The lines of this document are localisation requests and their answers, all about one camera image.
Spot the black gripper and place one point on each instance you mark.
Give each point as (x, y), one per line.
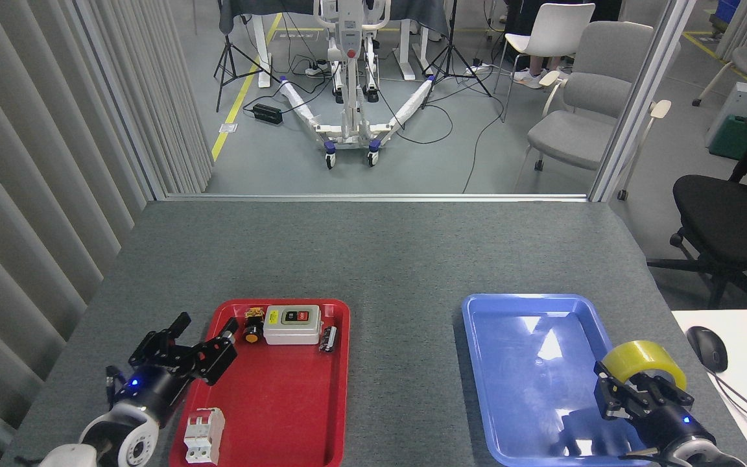
(678, 425)
(153, 389)

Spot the yellow tape roll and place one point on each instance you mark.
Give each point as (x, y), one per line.
(639, 357)

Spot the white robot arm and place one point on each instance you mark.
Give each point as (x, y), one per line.
(704, 454)
(120, 434)

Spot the orange push button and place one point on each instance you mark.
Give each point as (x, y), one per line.
(252, 334)

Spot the black computer mouse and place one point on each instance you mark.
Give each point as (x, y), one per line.
(707, 347)

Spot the white circuit breaker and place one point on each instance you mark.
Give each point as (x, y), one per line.
(203, 438)

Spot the red plastic tray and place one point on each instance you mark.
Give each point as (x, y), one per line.
(283, 402)

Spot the blue plastic tray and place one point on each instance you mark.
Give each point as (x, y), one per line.
(529, 402)

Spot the black office chair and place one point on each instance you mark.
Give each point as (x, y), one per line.
(730, 217)

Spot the black power adapter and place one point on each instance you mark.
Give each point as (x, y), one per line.
(268, 114)

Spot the grey padded chair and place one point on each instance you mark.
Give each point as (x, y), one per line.
(574, 136)

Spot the black tripod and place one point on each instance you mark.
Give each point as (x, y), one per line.
(227, 61)
(450, 55)

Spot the white stand on wheels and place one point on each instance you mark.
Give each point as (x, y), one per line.
(351, 97)

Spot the white power strip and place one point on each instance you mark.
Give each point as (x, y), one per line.
(315, 70)

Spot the person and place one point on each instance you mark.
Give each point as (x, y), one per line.
(537, 65)

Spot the white plastic chair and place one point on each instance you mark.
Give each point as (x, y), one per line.
(558, 26)

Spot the blue crate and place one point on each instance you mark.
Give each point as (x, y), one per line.
(727, 10)

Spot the white switch box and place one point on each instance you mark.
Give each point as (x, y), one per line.
(292, 331)

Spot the small black switch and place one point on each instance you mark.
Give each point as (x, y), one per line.
(328, 340)

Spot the silver frame post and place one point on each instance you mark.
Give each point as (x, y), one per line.
(639, 97)

